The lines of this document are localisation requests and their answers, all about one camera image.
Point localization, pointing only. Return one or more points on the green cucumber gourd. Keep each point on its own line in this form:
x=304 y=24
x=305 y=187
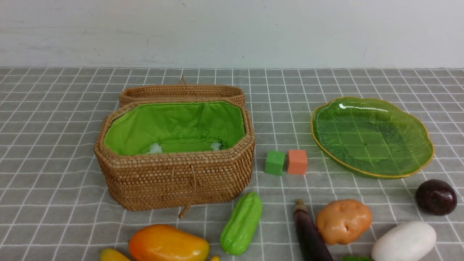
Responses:
x=239 y=231

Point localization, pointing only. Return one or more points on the orange cube block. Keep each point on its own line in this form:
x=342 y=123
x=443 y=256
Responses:
x=297 y=162

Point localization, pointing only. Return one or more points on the orange yellow mango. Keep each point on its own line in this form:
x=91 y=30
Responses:
x=162 y=242

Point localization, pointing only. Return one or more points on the dark purple passion fruit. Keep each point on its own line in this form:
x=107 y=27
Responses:
x=436 y=197

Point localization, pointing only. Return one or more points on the white radish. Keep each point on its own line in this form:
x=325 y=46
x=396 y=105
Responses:
x=409 y=241

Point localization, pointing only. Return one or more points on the green glass leaf plate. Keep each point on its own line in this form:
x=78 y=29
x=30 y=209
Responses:
x=371 y=137

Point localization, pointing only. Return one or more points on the woven wicker basket lid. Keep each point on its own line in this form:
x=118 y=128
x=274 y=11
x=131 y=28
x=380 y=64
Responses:
x=181 y=90

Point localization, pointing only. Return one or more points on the yellow banana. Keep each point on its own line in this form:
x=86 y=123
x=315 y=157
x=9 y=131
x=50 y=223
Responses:
x=110 y=254

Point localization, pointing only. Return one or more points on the woven wicker basket green lining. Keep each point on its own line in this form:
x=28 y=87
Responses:
x=176 y=154

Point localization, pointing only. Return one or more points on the green cube block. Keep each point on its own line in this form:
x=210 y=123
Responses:
x=275 y=160

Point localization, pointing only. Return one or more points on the green vegetable at bottom edge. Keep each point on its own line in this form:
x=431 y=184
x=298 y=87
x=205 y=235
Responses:
x=356 y=258

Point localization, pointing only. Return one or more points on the purple eggplant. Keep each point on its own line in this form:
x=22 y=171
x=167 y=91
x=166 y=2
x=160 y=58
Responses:
x=311 y=243

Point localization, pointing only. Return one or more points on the brown potato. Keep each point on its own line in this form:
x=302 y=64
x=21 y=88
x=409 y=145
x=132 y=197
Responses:
x=343 y=221

